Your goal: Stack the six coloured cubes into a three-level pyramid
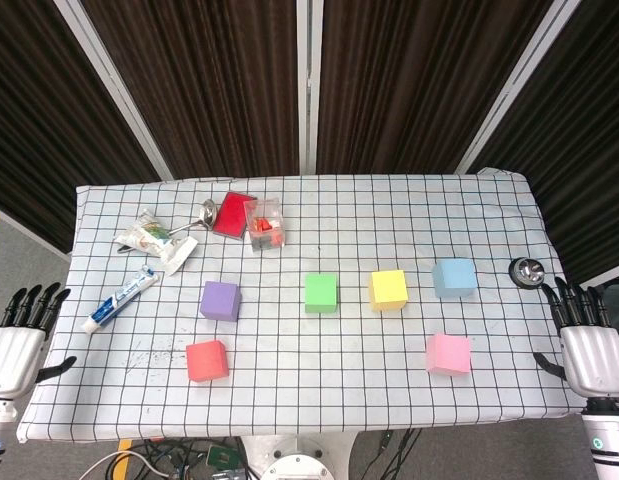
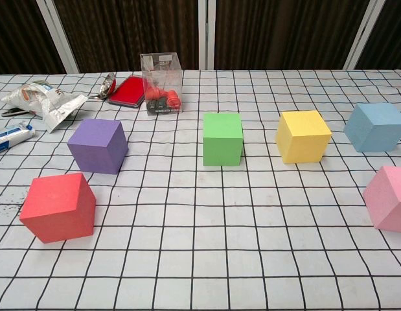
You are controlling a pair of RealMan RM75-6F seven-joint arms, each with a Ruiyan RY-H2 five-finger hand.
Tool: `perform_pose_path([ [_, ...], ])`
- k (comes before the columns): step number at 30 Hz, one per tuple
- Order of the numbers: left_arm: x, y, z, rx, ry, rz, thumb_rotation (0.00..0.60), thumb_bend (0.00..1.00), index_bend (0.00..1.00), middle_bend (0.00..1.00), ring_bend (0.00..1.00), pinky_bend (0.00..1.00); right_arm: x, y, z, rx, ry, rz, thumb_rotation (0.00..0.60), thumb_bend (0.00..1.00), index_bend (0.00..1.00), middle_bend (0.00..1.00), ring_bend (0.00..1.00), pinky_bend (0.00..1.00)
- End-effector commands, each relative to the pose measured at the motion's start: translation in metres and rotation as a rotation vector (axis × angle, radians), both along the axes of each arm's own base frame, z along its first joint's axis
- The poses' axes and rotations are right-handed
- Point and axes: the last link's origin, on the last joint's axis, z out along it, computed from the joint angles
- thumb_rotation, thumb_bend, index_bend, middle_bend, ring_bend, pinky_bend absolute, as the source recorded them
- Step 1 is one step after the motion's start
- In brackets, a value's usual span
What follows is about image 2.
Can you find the green foam cube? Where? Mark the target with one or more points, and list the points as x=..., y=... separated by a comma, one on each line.
x=223, y=142

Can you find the purple foam cube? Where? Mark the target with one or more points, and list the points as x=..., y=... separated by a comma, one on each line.
x=96, y=145

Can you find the yellow foam cube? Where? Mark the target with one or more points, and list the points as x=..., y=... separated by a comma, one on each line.
x=304, y=139

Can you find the red foam cube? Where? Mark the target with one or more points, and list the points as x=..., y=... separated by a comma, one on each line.
x=57, y=210

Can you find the pink foam cube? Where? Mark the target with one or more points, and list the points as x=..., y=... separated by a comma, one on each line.
x=391, y=201

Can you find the red plastic stamp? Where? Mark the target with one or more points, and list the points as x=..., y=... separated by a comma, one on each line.
x=153, y=92
x=173, y=98

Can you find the black stamp pieces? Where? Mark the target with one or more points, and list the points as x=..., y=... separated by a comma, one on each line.
x=158, y=107

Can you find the clear plastic box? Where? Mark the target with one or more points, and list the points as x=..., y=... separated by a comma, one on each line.
x=164, y=74

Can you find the red ink pad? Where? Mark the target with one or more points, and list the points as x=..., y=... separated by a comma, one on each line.
x=127, y=92

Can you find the metal spoon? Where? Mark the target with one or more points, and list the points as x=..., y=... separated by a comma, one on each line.
x=107, y=85

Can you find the crumpled white snack bag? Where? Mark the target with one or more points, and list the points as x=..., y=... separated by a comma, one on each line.
x=48, y=100

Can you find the light blue foam cube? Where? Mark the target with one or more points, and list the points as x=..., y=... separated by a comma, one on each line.
x=375, y=129

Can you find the white blue toothpaste tube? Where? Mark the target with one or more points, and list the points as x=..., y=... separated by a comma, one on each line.
x=12, y=136

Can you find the small black metal clip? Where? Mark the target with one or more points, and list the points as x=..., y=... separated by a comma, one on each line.
x=10, y=112

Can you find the white partition frame post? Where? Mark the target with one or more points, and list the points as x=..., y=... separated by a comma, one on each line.
x=362, y=35
x=206, y=32
x=57, y=35

